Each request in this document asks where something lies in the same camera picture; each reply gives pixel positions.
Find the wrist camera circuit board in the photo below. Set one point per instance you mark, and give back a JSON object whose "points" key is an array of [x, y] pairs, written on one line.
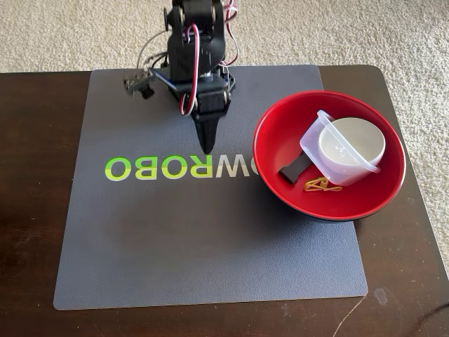
{"points": [[140, 86]]}

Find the red bowl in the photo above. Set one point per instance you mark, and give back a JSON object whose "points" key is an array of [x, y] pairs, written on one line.
{"points": [[280, 130]]}

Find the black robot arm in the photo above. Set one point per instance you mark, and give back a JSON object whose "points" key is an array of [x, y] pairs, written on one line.
{"points": [[196, 59]]}

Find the clear plastic container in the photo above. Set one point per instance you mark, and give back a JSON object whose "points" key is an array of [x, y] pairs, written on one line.
{"points": [[312, 144]]}

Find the black bow-tie shaped block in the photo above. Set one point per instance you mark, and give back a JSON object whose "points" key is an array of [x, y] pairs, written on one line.
{"points": [[289, 172]]}

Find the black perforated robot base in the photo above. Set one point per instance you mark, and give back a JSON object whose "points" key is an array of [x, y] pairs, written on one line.
{"points": [[232, 82]]}

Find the dark blue-black gripper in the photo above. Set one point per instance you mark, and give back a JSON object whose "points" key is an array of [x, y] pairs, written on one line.
{"points": [[209, 127]]}

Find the small white bowl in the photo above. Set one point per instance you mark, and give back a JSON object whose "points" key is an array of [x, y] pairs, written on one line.
{"points": [[361, 137]]}

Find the grey mat with ROBO print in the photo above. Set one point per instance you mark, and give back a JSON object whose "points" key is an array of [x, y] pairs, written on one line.
{"points": [[210, 245]]}

